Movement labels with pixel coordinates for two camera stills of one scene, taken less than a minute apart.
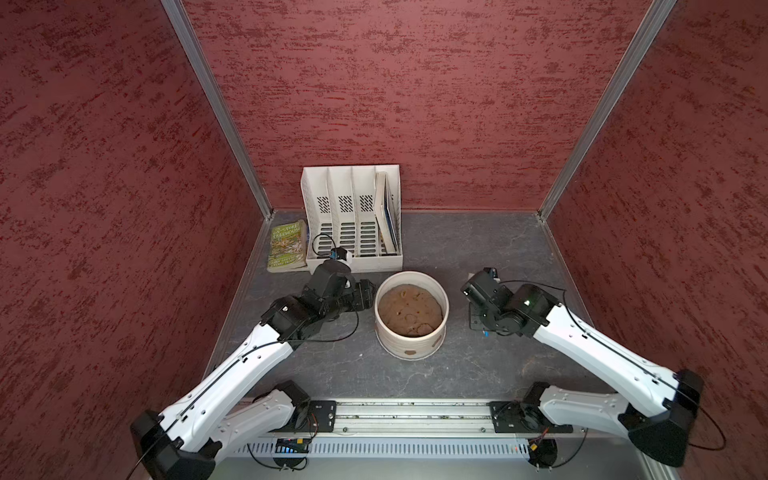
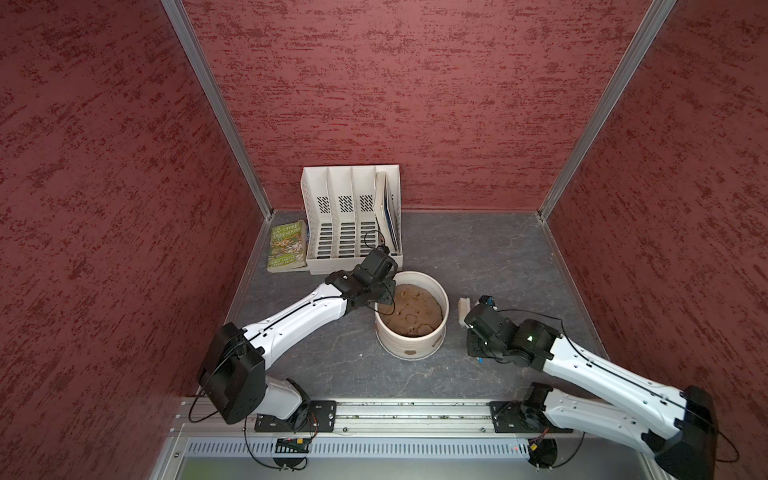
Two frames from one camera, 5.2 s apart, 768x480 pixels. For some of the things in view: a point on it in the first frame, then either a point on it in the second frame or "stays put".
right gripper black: x=474 y=320 to x=473 y=349
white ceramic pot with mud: x=411 y=314 stays put
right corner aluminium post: x=651 y=25 stays put
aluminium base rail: x=415 y=419 stays put
